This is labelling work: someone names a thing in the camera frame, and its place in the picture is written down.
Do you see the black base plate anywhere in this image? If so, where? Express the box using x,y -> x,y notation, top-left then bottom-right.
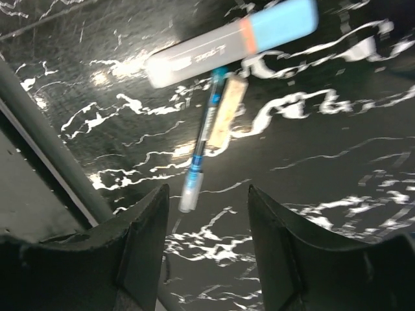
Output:
1,60 -> 113,242

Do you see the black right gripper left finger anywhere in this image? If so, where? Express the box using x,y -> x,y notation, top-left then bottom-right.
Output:
1,185 -> 169,310

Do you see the blue clear pen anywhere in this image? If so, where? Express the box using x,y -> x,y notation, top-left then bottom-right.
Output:
178,67 -> 228,213

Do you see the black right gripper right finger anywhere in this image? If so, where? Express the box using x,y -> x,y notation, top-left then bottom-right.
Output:
248,186 -> 414,310

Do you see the black marble pattern mat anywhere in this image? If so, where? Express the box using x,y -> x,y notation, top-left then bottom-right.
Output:
1,1 -> 414,310

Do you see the blue white highlighter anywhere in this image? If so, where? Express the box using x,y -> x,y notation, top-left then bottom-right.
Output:
145,0 -> 318,89

